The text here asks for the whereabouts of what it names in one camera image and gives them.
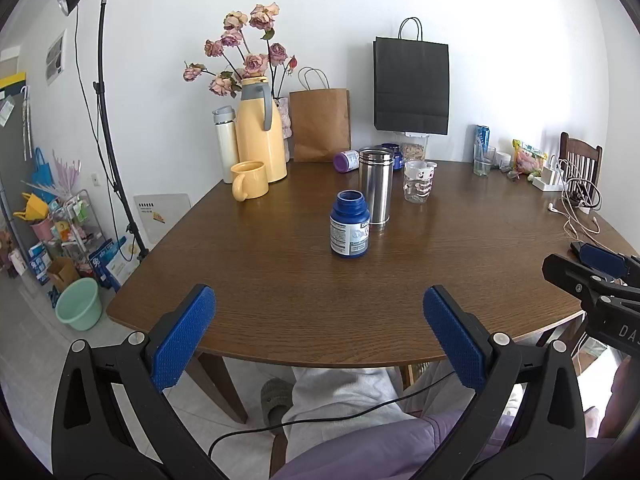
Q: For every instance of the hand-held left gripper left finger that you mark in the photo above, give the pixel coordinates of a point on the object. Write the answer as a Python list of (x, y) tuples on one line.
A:
[(182, 340)]

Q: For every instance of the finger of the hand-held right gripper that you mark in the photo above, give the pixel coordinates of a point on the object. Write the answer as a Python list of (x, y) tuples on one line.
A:
[(602, 260), (570, 272)]

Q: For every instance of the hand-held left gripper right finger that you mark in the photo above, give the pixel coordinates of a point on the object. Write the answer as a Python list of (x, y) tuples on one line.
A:
[(452, 340)]

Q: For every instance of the person's right forearm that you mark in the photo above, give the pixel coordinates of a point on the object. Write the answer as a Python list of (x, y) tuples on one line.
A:
[(624, 395)]

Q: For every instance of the clear printed glass cup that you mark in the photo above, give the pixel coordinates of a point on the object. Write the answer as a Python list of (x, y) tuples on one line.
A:
[(419, 182)]

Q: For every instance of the stainless steel cup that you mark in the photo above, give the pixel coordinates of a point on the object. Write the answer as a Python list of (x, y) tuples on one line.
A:
[(376, 187)]

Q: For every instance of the wooden table leg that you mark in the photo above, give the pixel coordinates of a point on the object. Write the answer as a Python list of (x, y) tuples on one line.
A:
[(562, 332), (220, 385)]

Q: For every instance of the white power strip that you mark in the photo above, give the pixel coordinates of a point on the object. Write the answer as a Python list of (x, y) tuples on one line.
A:
[(547, 180)]

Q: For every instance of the wooden chair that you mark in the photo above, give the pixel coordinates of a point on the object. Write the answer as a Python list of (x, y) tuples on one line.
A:
[(582, 155)]

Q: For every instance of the blue white boxes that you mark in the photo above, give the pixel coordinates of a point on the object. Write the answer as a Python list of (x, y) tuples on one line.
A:
[(107, 260)]

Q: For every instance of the grey slipper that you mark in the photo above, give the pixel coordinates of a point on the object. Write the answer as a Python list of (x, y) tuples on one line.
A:
[(275, 400)]

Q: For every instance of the green plastic basin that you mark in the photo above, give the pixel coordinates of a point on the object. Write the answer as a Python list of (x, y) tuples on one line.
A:
[(77, 305)]

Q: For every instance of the colourful snack packet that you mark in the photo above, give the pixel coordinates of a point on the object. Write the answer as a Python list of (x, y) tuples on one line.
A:
[(527, 157)]

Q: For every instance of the person's grey pants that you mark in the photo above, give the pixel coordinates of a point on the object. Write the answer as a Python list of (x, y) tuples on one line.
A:
[(340, 395)]

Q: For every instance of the white sign board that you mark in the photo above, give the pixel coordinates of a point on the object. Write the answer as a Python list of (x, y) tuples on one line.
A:
[(160, 215)]

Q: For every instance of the cardboard box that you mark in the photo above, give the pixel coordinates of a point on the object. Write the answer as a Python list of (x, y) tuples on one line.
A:
[(62, 275)]

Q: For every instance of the person's legs and slipper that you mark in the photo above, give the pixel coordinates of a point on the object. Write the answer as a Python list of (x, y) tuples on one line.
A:
[(375, 452)]

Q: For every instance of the clear drinking glass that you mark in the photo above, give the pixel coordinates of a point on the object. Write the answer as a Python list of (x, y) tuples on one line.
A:
[(483, 160)]

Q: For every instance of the blue plastic bottle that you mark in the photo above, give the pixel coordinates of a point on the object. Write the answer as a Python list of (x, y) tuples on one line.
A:
[(350, 227)]

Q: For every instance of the blue white carton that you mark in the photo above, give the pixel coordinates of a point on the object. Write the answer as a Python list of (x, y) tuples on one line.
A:
[(481, 134)]

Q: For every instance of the yellow mug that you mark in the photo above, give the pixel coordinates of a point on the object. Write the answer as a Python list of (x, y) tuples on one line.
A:
[(252, 180)]

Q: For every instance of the dark blue jar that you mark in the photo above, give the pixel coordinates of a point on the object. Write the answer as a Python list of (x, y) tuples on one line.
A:
[(397, 157)]

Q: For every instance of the clear cereal container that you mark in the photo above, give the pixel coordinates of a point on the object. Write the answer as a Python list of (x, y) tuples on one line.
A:
[(414, 147)]

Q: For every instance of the white thermos bottle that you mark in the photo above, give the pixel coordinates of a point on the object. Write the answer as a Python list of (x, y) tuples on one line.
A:
[(226, 145)]

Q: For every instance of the purple lidded bottle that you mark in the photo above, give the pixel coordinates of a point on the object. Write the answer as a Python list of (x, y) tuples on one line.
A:
[(346, 161)]

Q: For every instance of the blue tote bag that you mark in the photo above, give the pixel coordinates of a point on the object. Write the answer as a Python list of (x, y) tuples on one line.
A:
[(42, 172)]

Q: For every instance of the yellow thermos jug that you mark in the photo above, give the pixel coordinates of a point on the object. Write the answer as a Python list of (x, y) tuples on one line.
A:
[(257, 135)]

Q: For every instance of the patterned flower vase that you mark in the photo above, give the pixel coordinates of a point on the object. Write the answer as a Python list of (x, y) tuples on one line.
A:
[(285, 120)]

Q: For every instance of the black paper bag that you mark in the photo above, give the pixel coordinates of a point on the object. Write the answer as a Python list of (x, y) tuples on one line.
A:
[(411, 85)]

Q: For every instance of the brown paper bag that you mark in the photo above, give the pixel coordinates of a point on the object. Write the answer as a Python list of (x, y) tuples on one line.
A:
[(320, 125)]

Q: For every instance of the black light stand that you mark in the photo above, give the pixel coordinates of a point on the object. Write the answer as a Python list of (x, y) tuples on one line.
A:
[(102, 85)]

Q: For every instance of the dried pink roses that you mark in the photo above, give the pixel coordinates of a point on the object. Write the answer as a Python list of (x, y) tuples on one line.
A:
[(255, 62)]

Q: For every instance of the white wall vent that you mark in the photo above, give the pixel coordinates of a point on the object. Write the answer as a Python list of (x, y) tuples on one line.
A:
[(56, 55)]

